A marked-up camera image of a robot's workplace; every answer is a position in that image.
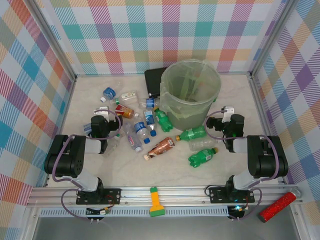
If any red label tea bottle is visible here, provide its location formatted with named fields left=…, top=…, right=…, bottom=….
left=114, top=104, right=141, bottom=120

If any clear bottle pink label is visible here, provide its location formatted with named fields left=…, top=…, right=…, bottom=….
left=122, top=122, right=143, bottom=153

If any clear label-free plastic bottle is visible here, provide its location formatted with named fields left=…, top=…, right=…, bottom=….
left=188, top=137, right=222, bottom=152

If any green soda bottle orange cap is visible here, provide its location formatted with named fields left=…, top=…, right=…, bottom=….
left=174, top=124, right=208, bottom=143

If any crushed blue-label bottle white cap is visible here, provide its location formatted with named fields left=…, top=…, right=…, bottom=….
left=99, top=81, right=124, bottom=103

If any light blue label water bottle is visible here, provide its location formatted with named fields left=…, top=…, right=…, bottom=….
left=142, top=109, right=158, bottom=137

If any green soda bottle yellow cap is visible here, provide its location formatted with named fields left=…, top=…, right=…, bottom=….
left=187, top=146, right=220, bottom=168

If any clear bottle dark blue band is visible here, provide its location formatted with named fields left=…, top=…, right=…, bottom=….
left=138, top=96, right=161, bottom=110

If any copper label drink bottle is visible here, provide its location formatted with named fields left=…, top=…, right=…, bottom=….
left=143, top=136, right=176, bottom=161

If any grey round waste bin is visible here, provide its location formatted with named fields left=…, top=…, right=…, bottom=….
left=159, top=58, right=222, bottom=131

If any black flat case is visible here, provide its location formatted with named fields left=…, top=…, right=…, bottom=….
left=144, top=67, right=168, bottom=98

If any green and yellow block stack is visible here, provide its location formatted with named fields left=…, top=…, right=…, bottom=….
left=149, top=186, right=166, bottom=218

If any red glitter cylinder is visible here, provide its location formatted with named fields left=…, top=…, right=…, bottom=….
left=258, top=191, right=297, bottom=223

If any grey metal panel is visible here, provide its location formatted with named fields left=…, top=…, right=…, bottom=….
left=31, top=216, right=301, bottom=240

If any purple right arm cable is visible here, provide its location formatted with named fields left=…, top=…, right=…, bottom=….
left=203, top=109, right=281, bottom=222

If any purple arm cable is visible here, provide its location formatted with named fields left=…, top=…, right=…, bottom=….
left=51, top=106, right=123, bottom=222
left=203, top=109, right=281, bottom=222

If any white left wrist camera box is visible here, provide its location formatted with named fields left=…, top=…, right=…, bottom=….
left=94, top=106, right=111, bottom=121

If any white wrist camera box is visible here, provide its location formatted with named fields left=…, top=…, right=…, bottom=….
left=221, top=106, right=236, bottom=121
left=94, top=106, right=111, bottom=121

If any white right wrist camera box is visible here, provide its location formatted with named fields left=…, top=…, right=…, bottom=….
left=221, top=106, right=236, bottom=121

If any aluminium table side rail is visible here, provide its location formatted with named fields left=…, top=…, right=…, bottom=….
left=247, top=72, right=288, bottom=186
left=43, top=77, right=77, bottom=188

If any aluminium table end rail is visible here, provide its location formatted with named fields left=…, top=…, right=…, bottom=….
left=74, top=72, right=252, bottom=77

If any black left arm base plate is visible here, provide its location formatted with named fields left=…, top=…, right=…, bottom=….
left=75, top=187, right=123, bottom=206

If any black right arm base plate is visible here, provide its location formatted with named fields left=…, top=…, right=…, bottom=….
left=208, top=187, right=256, bottom=205

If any aluminium mounting rail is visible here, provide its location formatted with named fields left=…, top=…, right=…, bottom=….
left=26, top=185, right=305, bottom=209

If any small wired connector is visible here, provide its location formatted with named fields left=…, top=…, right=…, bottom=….
left=86, top=205, right=115, bottom=224
left=227, top=204, right=251, bottom=222

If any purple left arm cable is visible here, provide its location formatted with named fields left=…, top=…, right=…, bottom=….
left=51, top=106, right=123, bottom=222

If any slotted grey cable duct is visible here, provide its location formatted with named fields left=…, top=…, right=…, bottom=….
left=39, top=207, right=232, bottom=218

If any aluminium frame post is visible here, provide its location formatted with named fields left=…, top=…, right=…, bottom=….
left=248, top=0, right=298, bottom=78
left=29, top=0, right=77, bottom=83

